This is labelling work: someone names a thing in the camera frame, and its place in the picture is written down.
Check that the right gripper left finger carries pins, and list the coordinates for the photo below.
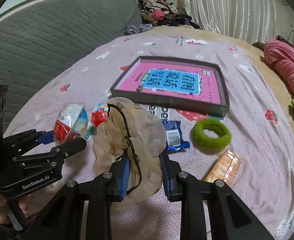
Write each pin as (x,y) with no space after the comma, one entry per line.
(105,189)

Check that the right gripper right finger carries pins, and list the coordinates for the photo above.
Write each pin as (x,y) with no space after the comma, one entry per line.
(181,187)

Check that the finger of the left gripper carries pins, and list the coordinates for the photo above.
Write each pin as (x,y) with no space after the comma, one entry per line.
(21,143)
(62,149)

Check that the red white chocolate egg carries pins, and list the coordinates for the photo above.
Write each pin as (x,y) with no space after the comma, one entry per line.
(71,123)

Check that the blue snack packet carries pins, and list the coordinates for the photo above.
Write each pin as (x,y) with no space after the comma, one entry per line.
(173,132)

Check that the orange snack bar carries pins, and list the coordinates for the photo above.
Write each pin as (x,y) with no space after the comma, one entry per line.
(225,168)

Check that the beige organza scrunchie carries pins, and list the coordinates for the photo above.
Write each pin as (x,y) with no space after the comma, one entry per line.
(131,127)

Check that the red blue chocolate egg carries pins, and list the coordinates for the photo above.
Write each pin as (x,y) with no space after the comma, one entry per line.
(98,115)

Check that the person's left hand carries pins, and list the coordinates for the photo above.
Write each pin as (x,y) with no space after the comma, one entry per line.
(23,204)

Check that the grey quilted headboard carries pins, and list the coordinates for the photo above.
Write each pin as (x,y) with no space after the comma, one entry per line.
(39,42)

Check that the dark tray with pink book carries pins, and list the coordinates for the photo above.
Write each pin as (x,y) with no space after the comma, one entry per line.
(172,82)

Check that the blue floral cloth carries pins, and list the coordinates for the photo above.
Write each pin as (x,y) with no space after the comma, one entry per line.
(137,28)

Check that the pink rolled quilt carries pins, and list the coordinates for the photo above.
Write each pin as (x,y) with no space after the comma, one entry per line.
(280,57)

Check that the pile of clothes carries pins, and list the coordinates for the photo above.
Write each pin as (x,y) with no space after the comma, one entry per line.
(160,12)

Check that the white satin curtain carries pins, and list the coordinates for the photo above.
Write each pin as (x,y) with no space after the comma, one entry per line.
(248,20)

